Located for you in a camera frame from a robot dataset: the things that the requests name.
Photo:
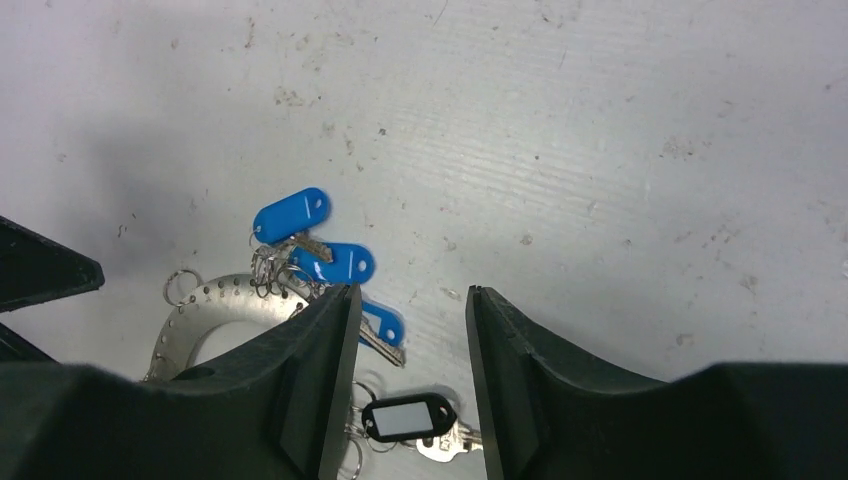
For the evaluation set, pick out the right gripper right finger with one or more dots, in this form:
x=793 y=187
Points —
x=549 y=409

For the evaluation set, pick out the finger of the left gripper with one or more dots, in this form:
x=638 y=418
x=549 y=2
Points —
x=36 y=270

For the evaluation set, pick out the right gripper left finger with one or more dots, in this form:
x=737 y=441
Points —
x=274 y=407

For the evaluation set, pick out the black key tag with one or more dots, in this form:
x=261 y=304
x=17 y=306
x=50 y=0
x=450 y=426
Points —
x=424 y=422

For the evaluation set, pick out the blue key tags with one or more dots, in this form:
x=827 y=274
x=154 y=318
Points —
x=286 y=258

